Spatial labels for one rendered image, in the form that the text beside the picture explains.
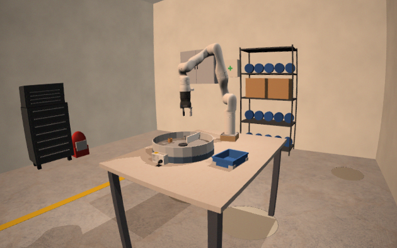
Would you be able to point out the blue open crate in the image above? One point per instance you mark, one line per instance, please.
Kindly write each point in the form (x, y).
(230, 158)

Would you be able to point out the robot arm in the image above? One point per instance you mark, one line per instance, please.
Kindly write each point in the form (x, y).
(222, 77)

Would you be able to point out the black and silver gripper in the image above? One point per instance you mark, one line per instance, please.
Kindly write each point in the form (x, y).
(185, 97)

